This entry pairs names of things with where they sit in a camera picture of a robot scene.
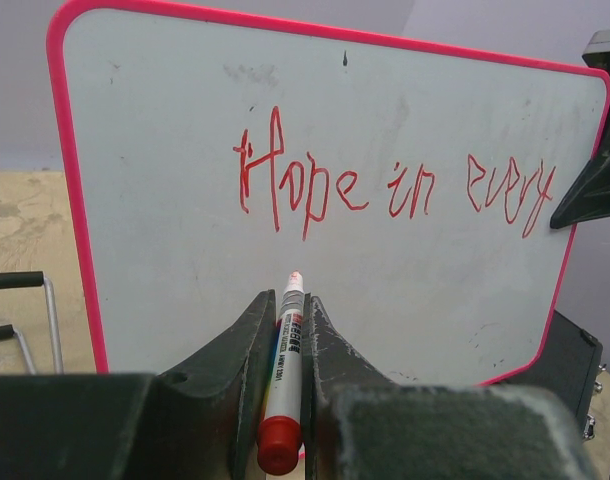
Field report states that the pink framed whiteboard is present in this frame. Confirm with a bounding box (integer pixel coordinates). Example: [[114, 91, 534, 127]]
[[46, 1, 610, 384]]

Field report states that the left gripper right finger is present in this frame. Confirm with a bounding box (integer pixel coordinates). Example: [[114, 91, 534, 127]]
[[303, 296, 595, 479]]

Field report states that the wire whiteboard stand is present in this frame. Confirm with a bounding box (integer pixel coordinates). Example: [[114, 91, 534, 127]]
[[0, 270, 65, 375]]

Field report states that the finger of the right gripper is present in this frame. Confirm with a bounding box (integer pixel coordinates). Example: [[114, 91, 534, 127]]
[[549, 106, 610, 229]]

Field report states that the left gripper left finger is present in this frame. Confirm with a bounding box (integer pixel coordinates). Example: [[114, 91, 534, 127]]
[[0, 290, 276, 479]]

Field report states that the red white marker pen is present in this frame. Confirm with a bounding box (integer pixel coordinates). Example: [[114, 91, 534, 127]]
[[257, 271, 305, 476]]

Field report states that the black ribbed case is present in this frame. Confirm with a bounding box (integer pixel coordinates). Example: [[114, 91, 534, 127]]
[[525, 311, 603, 437]]

